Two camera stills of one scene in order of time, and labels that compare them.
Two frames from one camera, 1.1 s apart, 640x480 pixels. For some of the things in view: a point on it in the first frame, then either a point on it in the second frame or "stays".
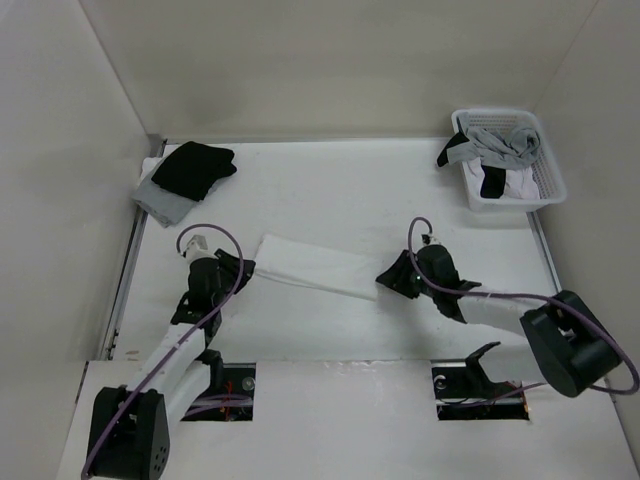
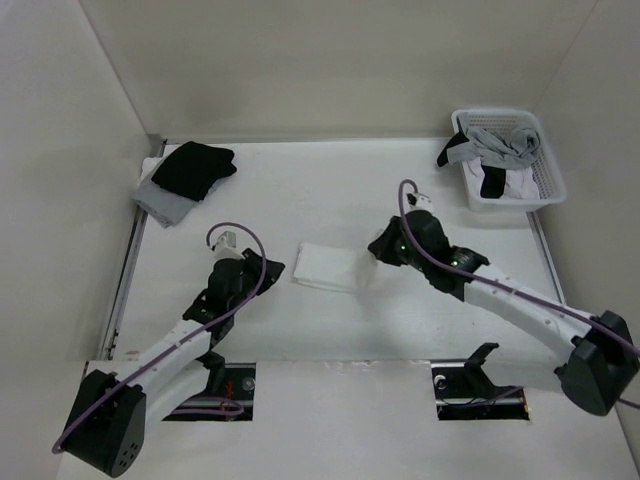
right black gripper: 395,277 -> 382,247
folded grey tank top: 168,209 stays
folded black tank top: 194,168 stays
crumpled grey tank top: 506,149 stays
